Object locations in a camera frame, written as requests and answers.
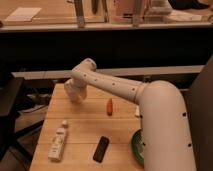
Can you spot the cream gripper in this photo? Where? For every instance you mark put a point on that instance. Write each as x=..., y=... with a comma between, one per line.
x=79, y=93

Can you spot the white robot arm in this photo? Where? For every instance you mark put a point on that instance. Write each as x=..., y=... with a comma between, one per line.
x=166, y=139

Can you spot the green ceramic bowl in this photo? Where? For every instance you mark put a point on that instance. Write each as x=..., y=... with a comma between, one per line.
x=137, y=147

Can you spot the orange carrot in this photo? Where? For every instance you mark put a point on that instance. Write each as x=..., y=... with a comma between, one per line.
x=109, y=107

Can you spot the white folded napkin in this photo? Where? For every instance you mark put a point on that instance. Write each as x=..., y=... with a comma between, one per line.
x=137, y=112

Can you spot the black remote control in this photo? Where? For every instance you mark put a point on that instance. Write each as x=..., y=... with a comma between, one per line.
x=101, y=149

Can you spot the white lotion bottle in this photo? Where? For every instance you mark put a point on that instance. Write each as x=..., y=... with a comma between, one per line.
x=56, y=149

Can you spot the black chair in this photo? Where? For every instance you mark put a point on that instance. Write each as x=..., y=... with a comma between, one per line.
x=13, y=99

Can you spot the white paper sheet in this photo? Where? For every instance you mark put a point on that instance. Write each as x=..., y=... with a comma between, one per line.
x=22, y=14

